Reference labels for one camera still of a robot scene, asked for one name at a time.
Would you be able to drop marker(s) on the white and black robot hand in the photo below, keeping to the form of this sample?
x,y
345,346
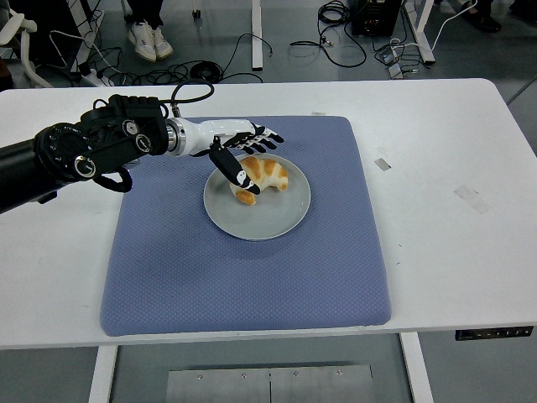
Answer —
x,y
210,130

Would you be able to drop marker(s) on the orange and white croissant bread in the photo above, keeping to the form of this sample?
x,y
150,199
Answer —
x,y
268,172

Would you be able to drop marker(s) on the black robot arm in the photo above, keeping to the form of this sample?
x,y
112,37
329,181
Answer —
x,y
105,142

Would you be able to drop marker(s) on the person's white shoe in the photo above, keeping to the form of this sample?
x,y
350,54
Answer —
x,y
163,44
142,40

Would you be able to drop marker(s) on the grey round plate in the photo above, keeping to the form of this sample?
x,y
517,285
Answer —
x,y
268,218

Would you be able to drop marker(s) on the small grey tape tab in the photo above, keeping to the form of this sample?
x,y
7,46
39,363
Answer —
x,y
319,113

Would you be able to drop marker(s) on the black caster wheel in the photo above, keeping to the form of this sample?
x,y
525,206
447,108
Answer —
x,y
197,14

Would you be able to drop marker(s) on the white power strip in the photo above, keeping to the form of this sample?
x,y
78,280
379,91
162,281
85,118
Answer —
x,y
94,76

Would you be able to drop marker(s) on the person's legs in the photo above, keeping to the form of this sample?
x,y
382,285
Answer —
x,y
147,10

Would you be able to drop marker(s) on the blue quilted mat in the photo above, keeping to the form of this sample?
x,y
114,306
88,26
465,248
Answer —
x,y
168,273

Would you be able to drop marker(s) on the small silver tape piece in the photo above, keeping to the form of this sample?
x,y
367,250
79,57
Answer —
x,y
383,164

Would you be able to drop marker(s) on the grey power adapter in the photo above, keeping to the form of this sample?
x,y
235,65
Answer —
x,y
395,71

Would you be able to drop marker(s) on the black equipment box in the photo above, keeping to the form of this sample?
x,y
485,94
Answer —
x,y
375,17

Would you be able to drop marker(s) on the white office chair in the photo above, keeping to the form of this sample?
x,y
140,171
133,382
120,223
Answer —
x,y
25,50

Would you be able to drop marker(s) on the white table leg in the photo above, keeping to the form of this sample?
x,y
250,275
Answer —
x,y
100,378
415,369

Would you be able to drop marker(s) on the translucent tape strip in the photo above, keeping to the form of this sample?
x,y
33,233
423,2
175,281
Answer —
x,y
472,199

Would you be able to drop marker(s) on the person's black shoe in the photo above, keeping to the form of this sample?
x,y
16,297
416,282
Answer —
x,y
486,23

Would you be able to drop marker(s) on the black table control panel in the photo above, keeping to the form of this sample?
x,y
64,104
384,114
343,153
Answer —
x,y
495,333

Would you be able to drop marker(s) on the white upright desk post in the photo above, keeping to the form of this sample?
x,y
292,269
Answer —
x,y
257,33

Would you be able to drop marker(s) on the white desk frame leg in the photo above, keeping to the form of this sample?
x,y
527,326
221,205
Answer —
x,y
423,33

